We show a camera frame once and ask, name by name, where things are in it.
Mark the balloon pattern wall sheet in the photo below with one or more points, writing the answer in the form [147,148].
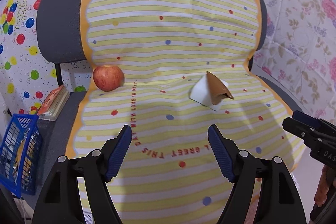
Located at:
[26,29]

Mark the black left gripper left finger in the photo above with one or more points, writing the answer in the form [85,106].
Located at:
[59,200]

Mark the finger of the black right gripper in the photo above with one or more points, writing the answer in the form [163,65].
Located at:
[301,124]

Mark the blue plastic basket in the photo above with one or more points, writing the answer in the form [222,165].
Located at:
[20,126]

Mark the brown paper scrap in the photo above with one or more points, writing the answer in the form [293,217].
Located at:
[218,90]

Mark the red apple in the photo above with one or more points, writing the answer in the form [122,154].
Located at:
[108,77]

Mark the orange covered book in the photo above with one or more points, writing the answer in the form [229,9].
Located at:
[53,104]

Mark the floral pattern wall sheet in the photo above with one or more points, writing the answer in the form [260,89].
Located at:
[299,52]

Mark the yellow striped chair cloth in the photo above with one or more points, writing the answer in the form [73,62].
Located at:
[173,82]

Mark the grey office chair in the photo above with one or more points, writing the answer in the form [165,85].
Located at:
[60,24]

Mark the white paper tissue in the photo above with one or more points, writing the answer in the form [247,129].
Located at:
[200,93]

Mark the right hand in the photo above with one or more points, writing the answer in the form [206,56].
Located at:
[322,189]

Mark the yellow bread in basket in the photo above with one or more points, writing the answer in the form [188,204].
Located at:
[26,172]

